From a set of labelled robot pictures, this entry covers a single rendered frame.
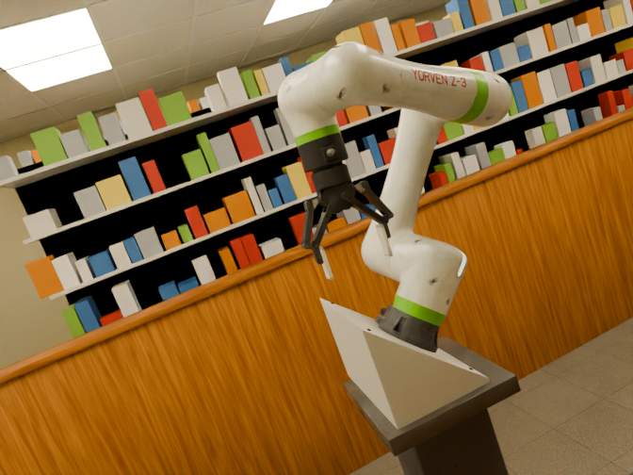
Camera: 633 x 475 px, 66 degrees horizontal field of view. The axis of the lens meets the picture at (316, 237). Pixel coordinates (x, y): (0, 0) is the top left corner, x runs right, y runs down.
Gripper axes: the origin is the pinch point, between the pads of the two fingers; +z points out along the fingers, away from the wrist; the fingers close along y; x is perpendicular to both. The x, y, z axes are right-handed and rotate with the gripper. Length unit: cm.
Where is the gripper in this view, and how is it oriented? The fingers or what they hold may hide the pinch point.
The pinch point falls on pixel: (358, 262)
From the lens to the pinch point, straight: 101.6
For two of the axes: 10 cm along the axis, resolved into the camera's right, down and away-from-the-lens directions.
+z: 3.1, 9.4, 1.2
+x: -2.6, -0.3, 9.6
